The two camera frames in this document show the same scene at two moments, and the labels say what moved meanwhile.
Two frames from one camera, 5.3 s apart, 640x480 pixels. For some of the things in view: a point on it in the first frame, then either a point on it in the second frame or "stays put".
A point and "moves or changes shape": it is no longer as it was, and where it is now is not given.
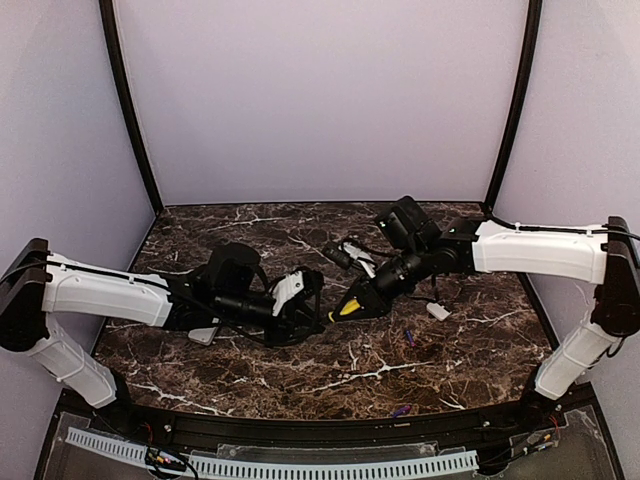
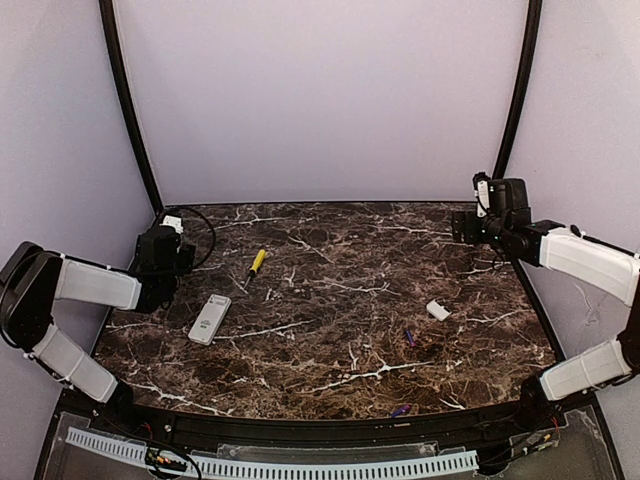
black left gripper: (282, 314) to (185, 258)
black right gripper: (373, 289) to (461, 227)
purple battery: (410, 338) stays put
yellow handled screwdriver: (350, 306) moves or changes shape
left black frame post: (109, 26) stays put
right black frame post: (521, 104) stays put
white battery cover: (438, 311) stays put
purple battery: (404, 410) stays put
